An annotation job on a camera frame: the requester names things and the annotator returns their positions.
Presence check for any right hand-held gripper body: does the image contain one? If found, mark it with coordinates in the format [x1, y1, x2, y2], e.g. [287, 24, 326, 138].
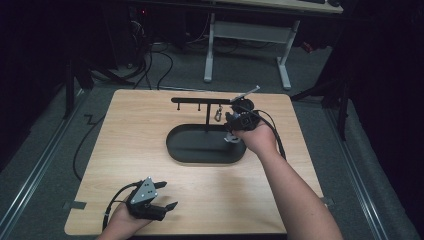
[229, 85, 261, 132]

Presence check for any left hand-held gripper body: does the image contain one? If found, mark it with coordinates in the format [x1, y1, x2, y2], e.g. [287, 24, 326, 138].
[125, 176, 167, 222]

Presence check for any black hook rack with tray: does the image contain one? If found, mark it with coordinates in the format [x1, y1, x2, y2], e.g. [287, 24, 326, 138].
[165, 96, 248, 165]

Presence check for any person's right hand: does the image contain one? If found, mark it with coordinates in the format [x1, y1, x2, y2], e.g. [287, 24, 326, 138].
[232, 120, 280, 158]

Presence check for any person's left hand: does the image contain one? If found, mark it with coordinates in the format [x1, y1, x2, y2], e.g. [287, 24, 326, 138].
[97, 200, 153, 240]

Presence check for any white desk with metal legs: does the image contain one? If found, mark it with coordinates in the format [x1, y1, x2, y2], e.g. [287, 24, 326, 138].
[202, 0, 345, 91]

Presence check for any dark metal stand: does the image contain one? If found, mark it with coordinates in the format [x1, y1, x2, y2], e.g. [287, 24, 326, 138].
[290, 74, 353, 142]
[62, 58, 96, 120]

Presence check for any dark computer tower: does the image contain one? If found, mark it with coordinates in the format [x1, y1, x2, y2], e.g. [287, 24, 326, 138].
[127, 5, 149, 68]

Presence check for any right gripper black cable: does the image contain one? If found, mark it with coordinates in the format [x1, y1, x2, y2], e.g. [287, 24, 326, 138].
[239, 104, 288, 161]

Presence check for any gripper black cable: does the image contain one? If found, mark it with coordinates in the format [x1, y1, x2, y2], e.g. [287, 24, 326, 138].
[101, 180, 144, 232]
[239, 104, 288, 161]

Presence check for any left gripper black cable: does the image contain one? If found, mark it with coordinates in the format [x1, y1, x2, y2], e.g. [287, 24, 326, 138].
[101, 180, 144, 232]

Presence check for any black cable on floor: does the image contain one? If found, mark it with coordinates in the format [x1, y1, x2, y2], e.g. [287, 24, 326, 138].
[72, 114, 107, 182]

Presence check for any bundle of black cables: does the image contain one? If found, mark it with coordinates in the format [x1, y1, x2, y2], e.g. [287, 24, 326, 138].
[124, 19, 175, 91]

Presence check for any metal floor rail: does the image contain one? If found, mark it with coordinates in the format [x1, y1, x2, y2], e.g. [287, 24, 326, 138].
[323, 106, 390, 240]
[0, 89, 90, 234]

